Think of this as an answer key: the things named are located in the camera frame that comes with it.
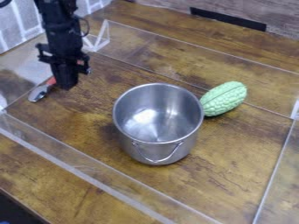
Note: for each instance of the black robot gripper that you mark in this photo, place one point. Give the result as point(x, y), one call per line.
point(63, 50)

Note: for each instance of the orange handled metal spoon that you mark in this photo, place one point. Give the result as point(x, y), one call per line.
point(41, 91)

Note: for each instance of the stainless steel pot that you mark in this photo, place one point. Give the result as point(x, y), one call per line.
point(158, 117)

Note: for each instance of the green bitter melon toy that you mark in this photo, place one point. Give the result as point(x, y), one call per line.
point(223, 98)

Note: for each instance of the clear acrylic enclosure wall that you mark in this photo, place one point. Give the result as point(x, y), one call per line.
point(66, 169)

